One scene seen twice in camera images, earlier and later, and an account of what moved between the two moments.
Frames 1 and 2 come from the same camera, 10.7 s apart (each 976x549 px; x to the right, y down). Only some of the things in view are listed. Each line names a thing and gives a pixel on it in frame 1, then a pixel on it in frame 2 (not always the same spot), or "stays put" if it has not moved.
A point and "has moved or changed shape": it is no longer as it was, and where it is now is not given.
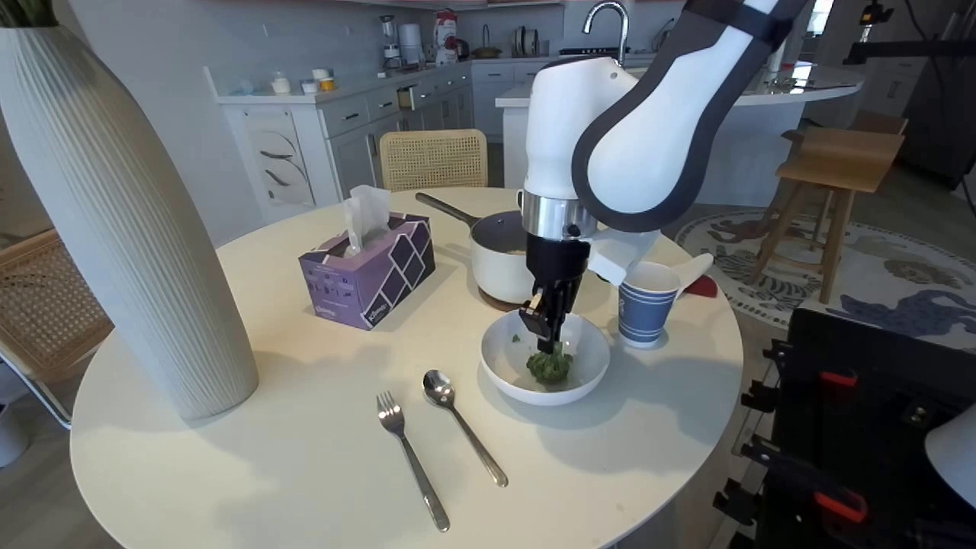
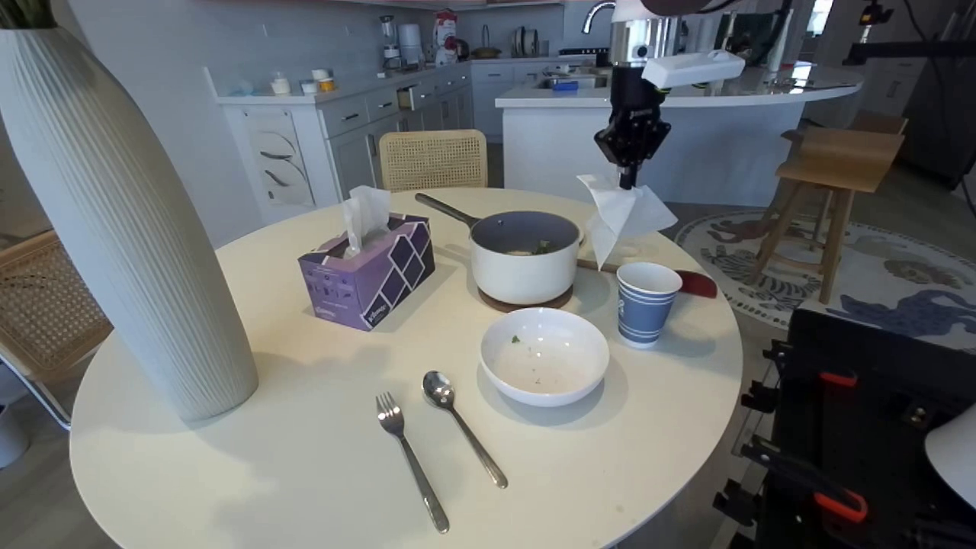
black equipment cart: [845, 460] stays put
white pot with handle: [499, 253] stays put
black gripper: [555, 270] to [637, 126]
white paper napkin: [676, 266] has moved or changed shape
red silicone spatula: [703, 285] stays put
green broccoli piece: [550, 368] has moved or changed shape
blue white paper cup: [646, 302] stays put
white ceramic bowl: [509, 350] stays put
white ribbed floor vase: [132, 220] stays put
